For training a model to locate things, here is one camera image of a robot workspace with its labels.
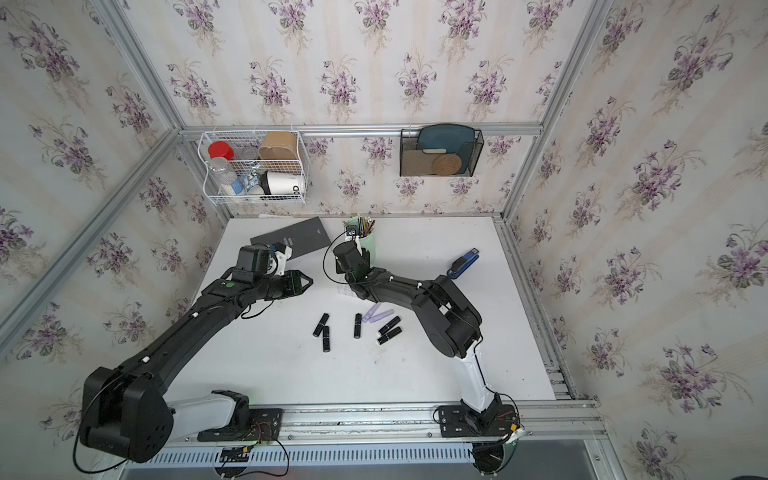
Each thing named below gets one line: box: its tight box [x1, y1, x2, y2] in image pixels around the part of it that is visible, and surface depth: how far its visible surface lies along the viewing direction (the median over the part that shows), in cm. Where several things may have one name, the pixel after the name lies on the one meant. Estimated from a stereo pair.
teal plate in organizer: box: [417, 124, 475, 174], surface depth 94 cm
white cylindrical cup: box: [259, 170, 303, 195], surface depth 95 cm
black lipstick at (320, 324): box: [312, 312, 330, 337], surface depth 92 cm
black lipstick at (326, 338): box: [322, 326, 330, 353], surface depth 88 cm
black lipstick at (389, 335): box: [377, 326, 402, 345], surface depth 89 cm
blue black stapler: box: [446, 247, 480, 279], surface depth 103 cm
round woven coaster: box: [432, 154, 462, 176], surface depth 100 cm
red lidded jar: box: [208, 141, 235, 161], surface depth 94 cm
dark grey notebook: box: [250, 216, 331, 259], surface depth 113 cm
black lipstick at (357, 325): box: [353, 313, 363, 339], surface depth 92 cm
